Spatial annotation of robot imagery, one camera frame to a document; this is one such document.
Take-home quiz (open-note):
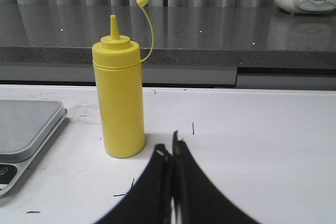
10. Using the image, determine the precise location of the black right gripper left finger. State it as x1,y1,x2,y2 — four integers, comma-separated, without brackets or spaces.
97,144,173,223

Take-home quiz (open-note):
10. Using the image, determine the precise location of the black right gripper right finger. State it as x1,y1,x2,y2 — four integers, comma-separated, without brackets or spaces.
172,131,257,223

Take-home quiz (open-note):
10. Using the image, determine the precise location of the yellow squeeze bottle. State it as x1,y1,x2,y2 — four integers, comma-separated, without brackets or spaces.
92,15,145,158

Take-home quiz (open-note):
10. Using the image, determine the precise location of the silver digital kitchen scale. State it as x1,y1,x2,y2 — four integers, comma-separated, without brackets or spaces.
1,100,67,197

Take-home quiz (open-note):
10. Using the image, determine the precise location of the grey stone counter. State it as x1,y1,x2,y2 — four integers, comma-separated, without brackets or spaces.
1,4,335,91

